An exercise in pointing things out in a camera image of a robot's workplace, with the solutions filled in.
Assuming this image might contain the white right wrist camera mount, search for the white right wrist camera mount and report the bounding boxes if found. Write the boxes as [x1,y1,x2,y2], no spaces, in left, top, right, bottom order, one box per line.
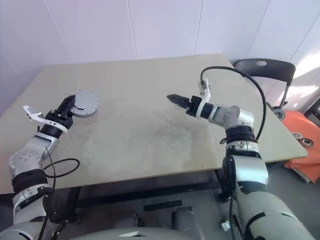
[198,77,212,118]

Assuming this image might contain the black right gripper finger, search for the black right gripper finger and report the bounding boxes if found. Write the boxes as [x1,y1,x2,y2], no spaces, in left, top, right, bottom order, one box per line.
[169,99,190,110]
[166,93,191,104]

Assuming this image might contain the black plastic chair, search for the black plastic chair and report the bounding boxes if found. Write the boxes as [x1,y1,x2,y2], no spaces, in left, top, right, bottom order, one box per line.
[232,58,297,118]

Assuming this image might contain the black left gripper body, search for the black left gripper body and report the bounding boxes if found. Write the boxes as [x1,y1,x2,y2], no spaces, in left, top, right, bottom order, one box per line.
[44,109,75,130]

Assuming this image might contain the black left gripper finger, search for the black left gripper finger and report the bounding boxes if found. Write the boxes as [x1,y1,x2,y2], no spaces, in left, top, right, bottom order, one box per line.
[57,94,77,117]

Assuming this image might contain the flat black bar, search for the flat black bar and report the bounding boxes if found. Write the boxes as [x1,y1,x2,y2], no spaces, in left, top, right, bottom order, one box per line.
[143,199,183,212]

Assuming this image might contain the dark grey rounded shape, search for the dark grey rounded shape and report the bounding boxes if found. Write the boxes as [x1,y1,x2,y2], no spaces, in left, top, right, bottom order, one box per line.
[171,206,201,226]

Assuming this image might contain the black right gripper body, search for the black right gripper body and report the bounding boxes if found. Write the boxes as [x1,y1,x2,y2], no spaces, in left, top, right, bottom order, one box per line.
[184,94,203,118]

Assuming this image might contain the orange cloth bag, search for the orange cloth bag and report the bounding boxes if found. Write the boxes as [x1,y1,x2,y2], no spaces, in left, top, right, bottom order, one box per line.
[281,110,320,185]

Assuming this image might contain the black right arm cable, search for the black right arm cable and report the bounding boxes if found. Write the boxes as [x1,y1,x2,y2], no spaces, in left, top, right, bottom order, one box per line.
[199,66,267,141]

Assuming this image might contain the small metal floor part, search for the small metal floor part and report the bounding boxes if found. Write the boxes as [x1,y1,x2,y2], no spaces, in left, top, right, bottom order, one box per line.
[219,216,236,232]

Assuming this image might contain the black metal table frame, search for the black metal table frame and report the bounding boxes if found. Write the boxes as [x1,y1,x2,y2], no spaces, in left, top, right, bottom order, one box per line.
[0,166,283,222]

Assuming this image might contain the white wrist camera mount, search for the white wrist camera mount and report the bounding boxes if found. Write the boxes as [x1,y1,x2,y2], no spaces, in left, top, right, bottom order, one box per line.
[22,105,68,133]
[198,77,212,118]

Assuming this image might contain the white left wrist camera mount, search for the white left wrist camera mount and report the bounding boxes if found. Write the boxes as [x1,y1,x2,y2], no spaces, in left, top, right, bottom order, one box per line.
[22,105,68,133]

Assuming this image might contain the thin black loose cable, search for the thin black loose cable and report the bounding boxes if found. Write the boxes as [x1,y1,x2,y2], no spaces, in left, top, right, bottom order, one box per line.
[37,126,57,240]

